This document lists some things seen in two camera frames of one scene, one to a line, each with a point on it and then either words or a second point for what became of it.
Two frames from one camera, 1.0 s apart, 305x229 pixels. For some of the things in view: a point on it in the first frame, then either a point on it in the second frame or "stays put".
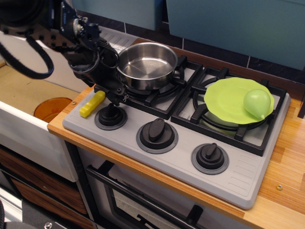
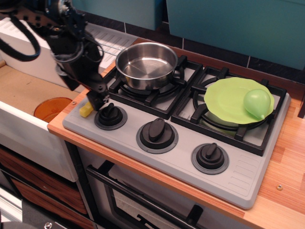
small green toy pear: (257, 102) stays put
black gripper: (100, 69) -> (78, 63)
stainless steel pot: (147, 66) stays put
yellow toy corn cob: (92, 104) stays put
